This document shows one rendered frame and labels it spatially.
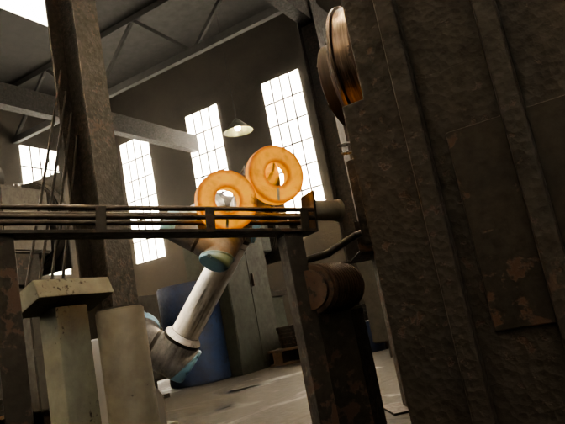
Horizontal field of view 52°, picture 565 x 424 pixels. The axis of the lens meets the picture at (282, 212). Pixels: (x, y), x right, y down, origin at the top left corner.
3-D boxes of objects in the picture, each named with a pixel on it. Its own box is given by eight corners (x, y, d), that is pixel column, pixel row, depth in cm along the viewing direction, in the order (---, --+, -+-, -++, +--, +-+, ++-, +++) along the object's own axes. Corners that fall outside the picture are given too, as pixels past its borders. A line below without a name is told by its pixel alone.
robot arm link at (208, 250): (188, 262, 169) (208, 230, 177) (224, 280, 170) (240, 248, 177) (194, 246, 162) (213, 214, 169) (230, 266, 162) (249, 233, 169)
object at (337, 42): (419, 152, 200) (389, 28, 209) (366, 127, 160) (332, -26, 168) (401, 157, 203) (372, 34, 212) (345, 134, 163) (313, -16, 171)
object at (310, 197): (319, 230, 147) (314, 189, 149) (316, 230, 147) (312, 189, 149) (306, 236, 154) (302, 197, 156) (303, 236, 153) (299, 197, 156)
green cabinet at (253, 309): (203, 381, 528) (177, 220, 554) (246, 368, 588) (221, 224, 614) (245, 374, 505) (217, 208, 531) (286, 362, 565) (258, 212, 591)
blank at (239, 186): (258, 173, 146) (254, 177, 149) (198, 164, 141) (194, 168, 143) (257, 233, 142) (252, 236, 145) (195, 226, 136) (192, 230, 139)
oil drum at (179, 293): (248, 372, 533) (231, 276, 549) (208, 384, 482) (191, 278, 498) (198, 378, 561) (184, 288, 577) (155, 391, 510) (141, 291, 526)
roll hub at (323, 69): (376, 130, 199) (358, 55, 204) (341, 113, 175) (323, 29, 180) (361, 135, 201) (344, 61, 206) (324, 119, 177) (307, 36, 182)
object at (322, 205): (346, 219, 152) (344, 197, 153) (316, 219, 148) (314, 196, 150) (335, 224, 157) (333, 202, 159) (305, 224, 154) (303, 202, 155)
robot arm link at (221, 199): (209, 183, 230) (167, 204, 163) (237, 198, 231) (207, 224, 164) (196, 209, 232) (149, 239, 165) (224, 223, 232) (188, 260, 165)
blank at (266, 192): (303, 146, 153) (297, 151, 156) (247, 141, 147) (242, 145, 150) (306, 204, 150) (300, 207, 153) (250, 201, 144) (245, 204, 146)
